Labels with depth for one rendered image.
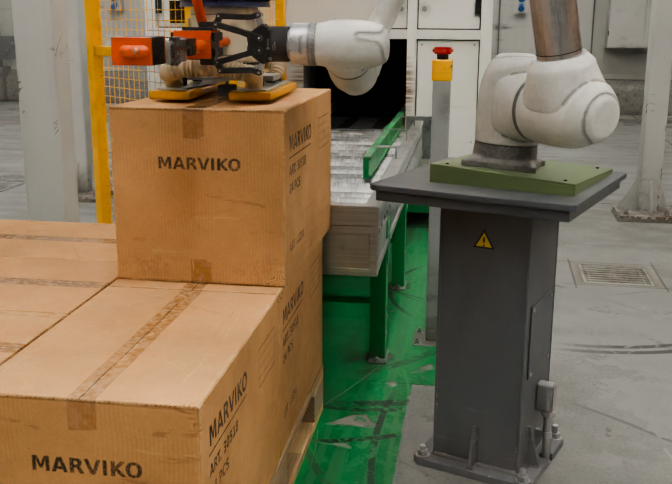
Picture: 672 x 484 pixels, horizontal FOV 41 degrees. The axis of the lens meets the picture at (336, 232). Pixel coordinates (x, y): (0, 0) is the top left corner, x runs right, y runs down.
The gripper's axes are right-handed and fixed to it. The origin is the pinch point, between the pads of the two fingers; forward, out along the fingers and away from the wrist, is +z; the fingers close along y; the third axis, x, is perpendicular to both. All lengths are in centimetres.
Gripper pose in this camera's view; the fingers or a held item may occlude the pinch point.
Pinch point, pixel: (198, 43)
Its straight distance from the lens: 203.0
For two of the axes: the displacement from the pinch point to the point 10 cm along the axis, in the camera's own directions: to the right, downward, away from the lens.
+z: -9.9, -0.4, 1.3
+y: 0.0, 9.7, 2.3
